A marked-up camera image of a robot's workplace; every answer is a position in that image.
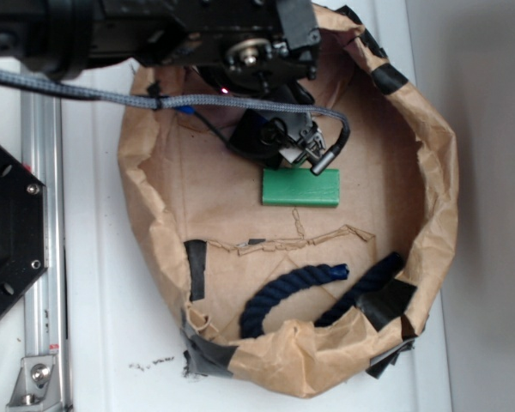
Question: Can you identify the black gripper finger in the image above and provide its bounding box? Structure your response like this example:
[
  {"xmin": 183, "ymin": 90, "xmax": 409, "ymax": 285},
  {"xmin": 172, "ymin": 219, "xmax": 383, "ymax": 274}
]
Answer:
[{"xmin": 259, "ymin": 112, "xmax": 325, "ymax": 166}]

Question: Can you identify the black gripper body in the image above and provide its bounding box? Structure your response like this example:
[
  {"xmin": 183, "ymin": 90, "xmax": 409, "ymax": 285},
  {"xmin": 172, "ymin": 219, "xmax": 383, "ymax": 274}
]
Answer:
[{"xmin": 154, "ymin": 1, "xmax": 321, "ymax": 95}]

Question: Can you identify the black box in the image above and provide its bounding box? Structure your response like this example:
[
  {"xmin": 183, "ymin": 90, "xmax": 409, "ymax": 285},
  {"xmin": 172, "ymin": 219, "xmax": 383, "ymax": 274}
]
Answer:
[{"xmin": 227, "ymin": 109, "xmax": 285, "ymax": 169}]

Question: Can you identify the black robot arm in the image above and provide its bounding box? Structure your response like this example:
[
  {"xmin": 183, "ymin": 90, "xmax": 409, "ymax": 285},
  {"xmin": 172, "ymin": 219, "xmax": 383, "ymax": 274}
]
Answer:
[{"xmin": 0, "ymin": 1, "xmax": 337, "ymax": 173}]

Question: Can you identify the green rectangular block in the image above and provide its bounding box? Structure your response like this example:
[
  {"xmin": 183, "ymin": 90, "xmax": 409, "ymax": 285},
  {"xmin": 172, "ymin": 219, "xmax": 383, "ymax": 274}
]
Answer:
[{"xmin": 262, "ymin": 168, "xmax": 341, "ymax": 208}]

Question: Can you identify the brown paper bag basin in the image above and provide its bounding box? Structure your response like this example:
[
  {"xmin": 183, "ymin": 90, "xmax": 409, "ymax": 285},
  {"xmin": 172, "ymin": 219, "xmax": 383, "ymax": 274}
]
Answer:
[{"xmin": 118, "ymin": 6, "xmax": 458, "ymax": 398}]

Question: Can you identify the grey braided cable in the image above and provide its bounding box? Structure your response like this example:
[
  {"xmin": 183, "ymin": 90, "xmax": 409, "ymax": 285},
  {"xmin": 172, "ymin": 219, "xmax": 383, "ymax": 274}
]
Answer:
[{"xmin": 0, "ymin": 64, "xmax": 352, "ymax": 177}]

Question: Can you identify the dark blue rope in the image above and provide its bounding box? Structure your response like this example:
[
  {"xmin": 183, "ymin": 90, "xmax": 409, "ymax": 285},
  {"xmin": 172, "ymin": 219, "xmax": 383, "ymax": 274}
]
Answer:
[{"xmin": 239, "ymin": 251, "xmax": 405, "ymax": 340}]

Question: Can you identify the aluminium extrusion rail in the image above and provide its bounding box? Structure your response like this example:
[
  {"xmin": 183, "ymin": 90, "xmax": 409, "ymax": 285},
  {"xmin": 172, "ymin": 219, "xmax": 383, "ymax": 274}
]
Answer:
[{"xmin": 21, "ymin": 92, "xmax": 73, "ymax": 411}]

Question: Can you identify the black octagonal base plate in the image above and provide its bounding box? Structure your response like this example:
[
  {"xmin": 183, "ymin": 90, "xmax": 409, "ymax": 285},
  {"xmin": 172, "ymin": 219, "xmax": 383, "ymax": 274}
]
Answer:
[{"xmin": 0, "ymin": 145, "xmax": 46, "ymax": 320}]

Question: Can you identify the metal corner bracket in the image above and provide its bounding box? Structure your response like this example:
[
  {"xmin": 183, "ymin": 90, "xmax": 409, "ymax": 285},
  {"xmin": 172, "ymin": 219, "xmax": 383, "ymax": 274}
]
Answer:
[{"xmin": 5, "ymin": 354, "xmax": 62, "ymax": 411}]

